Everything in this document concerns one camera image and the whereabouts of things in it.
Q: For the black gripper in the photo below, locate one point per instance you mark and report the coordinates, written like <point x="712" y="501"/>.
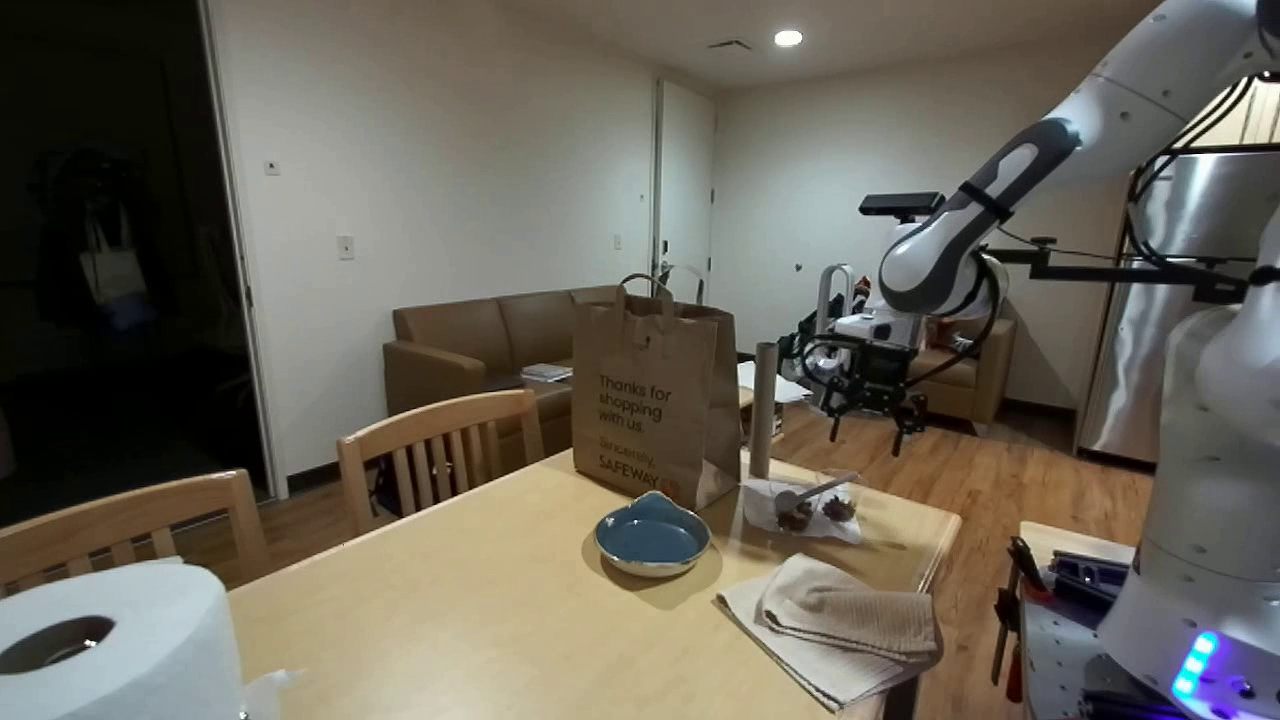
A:
<point x="861" y="366"/>

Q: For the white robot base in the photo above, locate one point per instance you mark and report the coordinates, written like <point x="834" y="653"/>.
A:
<point x="1199" y="613"/>

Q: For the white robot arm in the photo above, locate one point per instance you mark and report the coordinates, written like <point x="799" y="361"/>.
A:
<point x="1124" y="110"/>

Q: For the blue plate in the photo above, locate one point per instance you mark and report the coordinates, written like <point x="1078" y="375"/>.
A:
<point x="649" y="536"/>

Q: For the brown armchair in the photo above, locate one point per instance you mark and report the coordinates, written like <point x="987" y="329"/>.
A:
<point x="964" y="386"/>

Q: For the wooden pepper mill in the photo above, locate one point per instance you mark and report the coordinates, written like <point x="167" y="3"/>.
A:
<point x="761" y="410"/>

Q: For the brown paper bag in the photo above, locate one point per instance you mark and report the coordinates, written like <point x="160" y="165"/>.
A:
<point x="654" y="397"/>

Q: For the beige folded towel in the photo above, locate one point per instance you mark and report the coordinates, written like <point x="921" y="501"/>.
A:
<point x="834" y="635"/>

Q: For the brown sofa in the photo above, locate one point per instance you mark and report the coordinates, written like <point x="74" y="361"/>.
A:
<point x="478" y="344"/>

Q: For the wooden chair far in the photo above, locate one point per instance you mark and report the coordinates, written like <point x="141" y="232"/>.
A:
<point x="438" y="449"/>

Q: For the wooden chair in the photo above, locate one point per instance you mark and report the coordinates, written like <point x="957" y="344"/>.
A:
<point x="438" y="449"/>
<point x="132" y="525"/>

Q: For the wooden chair near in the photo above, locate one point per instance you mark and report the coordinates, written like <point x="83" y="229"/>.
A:
<point x="132" y="525"/>

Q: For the white paper towel roll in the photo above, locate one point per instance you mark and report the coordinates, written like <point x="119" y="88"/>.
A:
<point x="141" y="643"/>

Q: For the black camera on stand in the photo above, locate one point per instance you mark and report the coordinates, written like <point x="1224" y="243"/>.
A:
<point x="903" y="205"/>

